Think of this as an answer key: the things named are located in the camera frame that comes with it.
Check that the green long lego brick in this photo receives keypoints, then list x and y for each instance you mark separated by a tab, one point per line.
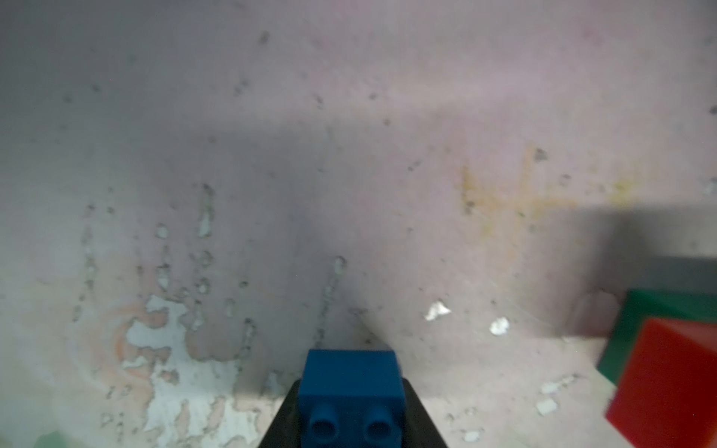
638	307

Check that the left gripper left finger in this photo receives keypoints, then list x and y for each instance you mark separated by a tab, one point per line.
284	431

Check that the floral table mat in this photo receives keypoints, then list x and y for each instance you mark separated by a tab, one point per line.
194	194

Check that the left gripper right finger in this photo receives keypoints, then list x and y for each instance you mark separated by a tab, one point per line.
419	431

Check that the red lego brick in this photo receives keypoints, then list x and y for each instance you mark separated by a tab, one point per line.
666	396

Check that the blue lego brick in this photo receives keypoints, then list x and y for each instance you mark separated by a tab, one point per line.
351	398

